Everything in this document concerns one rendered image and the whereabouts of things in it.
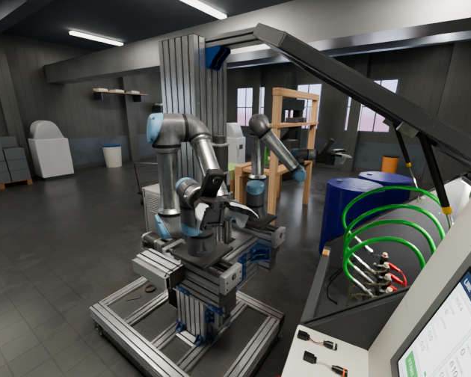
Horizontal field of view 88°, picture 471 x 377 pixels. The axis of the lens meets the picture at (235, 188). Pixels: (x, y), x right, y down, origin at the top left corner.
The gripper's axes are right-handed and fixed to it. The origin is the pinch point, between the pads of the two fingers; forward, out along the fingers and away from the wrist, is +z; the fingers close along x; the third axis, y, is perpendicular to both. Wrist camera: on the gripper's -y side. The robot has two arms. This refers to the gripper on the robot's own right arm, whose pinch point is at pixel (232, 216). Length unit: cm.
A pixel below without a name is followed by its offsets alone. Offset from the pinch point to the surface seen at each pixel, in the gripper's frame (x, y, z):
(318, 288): -58, 43, -16
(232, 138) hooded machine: -347, 5, -648
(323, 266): -72, 41, -26
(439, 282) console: -38.4, 7.1, 27.9
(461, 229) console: -43, -5, 27
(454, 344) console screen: -25.0, 10.6, 36.3
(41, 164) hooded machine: 144, 127, -715
